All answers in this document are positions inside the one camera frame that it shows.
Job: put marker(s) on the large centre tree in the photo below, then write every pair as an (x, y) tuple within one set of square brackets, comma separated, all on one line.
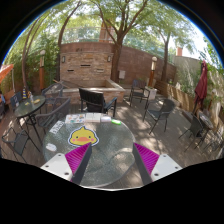
[(119, 17)]

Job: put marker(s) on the brick fountain wall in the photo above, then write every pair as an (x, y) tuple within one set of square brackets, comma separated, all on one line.
[(86, 63)]

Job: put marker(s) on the colourful picture card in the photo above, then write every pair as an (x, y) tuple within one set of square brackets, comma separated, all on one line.
[(75, 118)]

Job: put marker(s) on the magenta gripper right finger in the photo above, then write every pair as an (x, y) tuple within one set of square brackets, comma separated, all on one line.
[(153, 166)]

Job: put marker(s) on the white box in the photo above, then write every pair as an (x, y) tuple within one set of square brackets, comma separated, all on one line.
[(92, 117)]

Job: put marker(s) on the green small object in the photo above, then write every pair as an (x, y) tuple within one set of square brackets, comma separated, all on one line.
[(117, 122)]

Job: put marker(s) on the closed maroon patio umbrella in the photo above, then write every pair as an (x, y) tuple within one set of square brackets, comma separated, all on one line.
[(201, 88)]

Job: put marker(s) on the round glass patio table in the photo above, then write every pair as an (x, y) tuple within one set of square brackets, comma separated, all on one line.
[(111, 157)]

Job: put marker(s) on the printed paper card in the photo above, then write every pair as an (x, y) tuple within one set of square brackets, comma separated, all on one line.
[(57, 126)]

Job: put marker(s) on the orange umbrella edge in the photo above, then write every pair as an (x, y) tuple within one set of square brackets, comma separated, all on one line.
[(4, 70)]

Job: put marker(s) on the black chair far right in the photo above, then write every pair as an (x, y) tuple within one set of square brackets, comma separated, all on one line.
[(197, 131)]

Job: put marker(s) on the small white paper tag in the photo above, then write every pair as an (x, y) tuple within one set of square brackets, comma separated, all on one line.
[(51, 147)]

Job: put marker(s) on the black chair far centre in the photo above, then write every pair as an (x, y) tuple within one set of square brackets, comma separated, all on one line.
[(137, 90)]

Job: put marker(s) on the black metal chair left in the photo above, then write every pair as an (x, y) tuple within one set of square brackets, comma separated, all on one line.
[(59, 110)]

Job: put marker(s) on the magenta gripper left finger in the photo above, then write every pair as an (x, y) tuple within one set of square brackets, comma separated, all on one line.
[(70, 166)]

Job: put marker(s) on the black chair right centre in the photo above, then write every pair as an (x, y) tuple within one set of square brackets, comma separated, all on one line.
[(163, 113)]

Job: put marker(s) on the black wicker chair behind table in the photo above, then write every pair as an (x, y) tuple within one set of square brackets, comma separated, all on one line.
[(93, 101)]

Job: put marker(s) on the black chair front left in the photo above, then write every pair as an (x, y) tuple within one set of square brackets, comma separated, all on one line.
[(17, 141)]

